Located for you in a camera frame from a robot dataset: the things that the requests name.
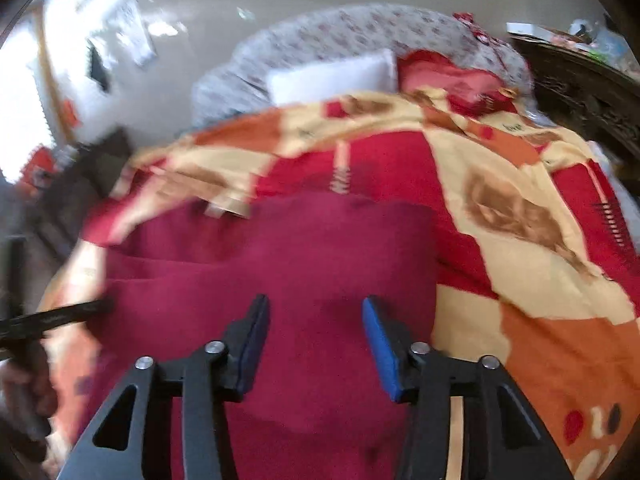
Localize orange wall decoration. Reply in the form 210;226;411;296
62;100;82;132

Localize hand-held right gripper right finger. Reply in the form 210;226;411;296
362;296;576;480

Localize person's left hand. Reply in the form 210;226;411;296
0;360;60;428

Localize red crumpled cloth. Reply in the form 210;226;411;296
397;50;522;119

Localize white pillow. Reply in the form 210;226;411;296
265;49;399;107

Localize orange and red printed blanket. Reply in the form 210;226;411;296
37;87;640;480

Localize maroon garment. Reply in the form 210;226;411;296
85;194;451;480

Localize white wall poster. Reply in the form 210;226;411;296
116;0;159;69

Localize dark carved wooden cabinet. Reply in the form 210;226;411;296
510;35;640;163

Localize assorted small items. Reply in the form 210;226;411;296
507;14;640;73

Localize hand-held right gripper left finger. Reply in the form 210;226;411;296
55;294;271;480

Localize floral bed cover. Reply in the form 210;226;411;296
190;5;534;130

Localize black wall hanging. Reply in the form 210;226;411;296
87;37;114;95

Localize red patterned cloth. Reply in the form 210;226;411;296
452;10;507;47

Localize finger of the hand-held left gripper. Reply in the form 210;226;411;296
0;298;114;347

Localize dark wooden furniture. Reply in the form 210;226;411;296
24;127;134;263

